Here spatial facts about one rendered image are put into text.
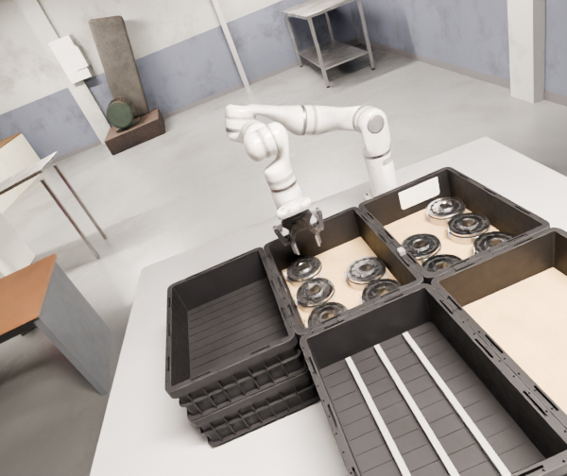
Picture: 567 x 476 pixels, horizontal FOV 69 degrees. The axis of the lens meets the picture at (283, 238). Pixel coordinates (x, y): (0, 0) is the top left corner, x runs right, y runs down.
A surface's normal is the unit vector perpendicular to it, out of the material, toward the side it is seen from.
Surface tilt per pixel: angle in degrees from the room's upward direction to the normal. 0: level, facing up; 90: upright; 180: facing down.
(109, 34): 90
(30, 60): 90
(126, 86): 90
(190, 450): 0
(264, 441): 0
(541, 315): 0
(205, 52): 90
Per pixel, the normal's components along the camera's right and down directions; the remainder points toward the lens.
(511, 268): 0.22, 0.47
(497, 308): -0.33, -0.79
